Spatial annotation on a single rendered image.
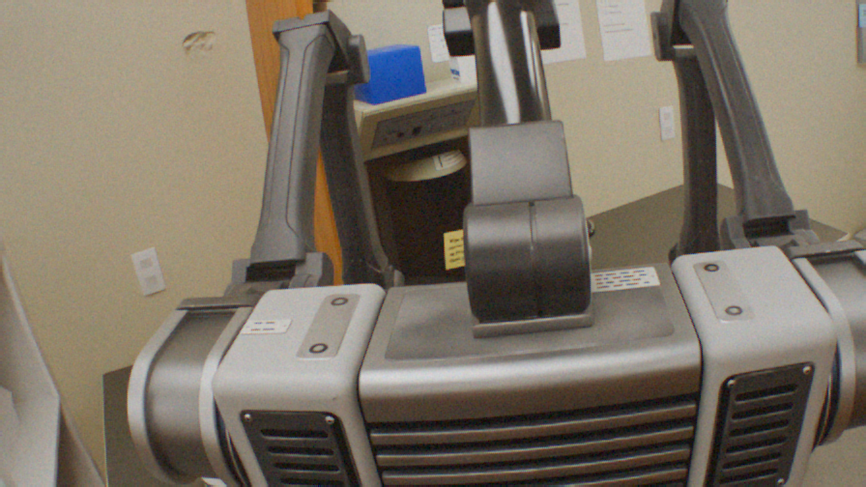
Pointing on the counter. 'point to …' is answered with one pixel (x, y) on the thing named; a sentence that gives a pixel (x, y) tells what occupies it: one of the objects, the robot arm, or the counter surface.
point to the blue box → (392, 74)
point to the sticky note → (453, 249)
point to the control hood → (446, 90)
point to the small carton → (463, 69)
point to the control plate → (421, 123)
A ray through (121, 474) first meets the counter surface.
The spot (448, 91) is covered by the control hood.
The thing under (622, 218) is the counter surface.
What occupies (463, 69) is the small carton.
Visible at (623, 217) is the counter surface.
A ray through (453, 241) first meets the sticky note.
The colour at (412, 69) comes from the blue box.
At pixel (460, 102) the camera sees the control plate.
